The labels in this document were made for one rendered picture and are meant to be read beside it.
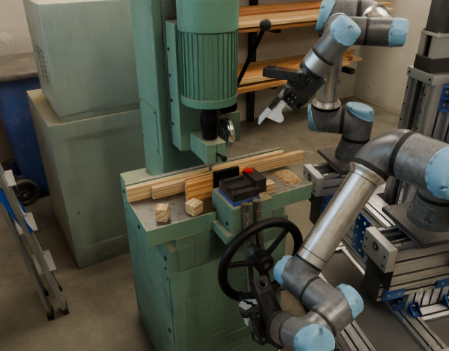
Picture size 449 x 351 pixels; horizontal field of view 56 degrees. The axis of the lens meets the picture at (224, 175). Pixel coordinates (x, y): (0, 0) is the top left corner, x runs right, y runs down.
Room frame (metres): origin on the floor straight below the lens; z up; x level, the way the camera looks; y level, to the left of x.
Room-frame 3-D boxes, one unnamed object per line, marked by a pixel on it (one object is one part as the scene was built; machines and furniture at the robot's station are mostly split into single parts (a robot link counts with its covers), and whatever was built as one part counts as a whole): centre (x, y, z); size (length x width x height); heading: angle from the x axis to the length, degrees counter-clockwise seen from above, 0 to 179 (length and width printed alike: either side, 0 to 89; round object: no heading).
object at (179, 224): (1.18, -0.01, 0.87); 0.61 x 0.30 x 0.06; 118
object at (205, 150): (1.29, 0.05, 1.03); 0.14 x 0.07 x 0.09; 28
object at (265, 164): (1.31, -0.03, 0.92); 0.60 x 0.02 x 0.04; 118
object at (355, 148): (1.65, -0.56, 0.87); 0.15 x 0.15 x 0.10
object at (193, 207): (1.09, 0.09, 0.92); 0.04 x 0.04 x 0.03; 52
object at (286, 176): (1.31, -0.22, 0.91); 0.10 x 0.07 x 0.02; 28
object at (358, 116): (1.65, -0.55, 0.98); 0.13 x 0.12 x 0.14; 76
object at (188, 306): (1.38, 0.10, 0.36); 0.58 x 0.45 x 0.71; 28
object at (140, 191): (1.29, 0.04, 0.93); 0.60 x 0.02 x 0.05; 118
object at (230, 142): (1.44, 0.00, 1.02); 0.12 x 0.03 x 0.12; 28
